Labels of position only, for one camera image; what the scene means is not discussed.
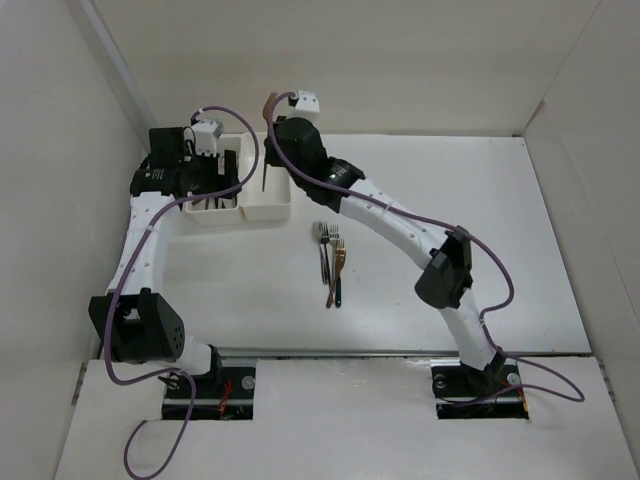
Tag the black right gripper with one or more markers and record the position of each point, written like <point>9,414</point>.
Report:
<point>271,156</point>

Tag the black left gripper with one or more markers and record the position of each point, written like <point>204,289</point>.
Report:
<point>217,181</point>

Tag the rose gold slim fork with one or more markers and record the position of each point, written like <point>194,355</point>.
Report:
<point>271,158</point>

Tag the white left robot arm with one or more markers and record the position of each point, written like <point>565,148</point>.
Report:
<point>133,315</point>

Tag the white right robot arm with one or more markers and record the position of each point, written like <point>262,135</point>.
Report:
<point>444,256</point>

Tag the white left bin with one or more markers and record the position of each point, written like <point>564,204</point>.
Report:
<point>220,211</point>

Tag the white bin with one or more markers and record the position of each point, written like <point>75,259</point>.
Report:
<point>267,195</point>
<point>220,211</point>

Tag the white right bin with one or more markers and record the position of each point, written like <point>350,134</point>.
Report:
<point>267,195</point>

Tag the silver fork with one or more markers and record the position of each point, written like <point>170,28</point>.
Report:
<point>330,239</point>
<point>317,232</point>

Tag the black fork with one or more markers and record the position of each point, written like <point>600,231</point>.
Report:
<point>324,239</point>

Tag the copper fork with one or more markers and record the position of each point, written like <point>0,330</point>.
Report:
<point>339,262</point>

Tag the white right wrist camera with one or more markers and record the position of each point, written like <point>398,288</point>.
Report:
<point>305,105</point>

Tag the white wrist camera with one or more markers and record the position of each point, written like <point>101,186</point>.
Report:
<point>206,134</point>
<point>305,105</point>

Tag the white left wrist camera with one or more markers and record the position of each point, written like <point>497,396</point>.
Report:
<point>206,134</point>

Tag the gold fork green handle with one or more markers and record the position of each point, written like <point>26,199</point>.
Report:
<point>339,243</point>

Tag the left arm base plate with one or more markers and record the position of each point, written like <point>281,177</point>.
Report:
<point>225,397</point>

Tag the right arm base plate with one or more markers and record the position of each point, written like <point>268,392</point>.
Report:
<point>460,397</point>

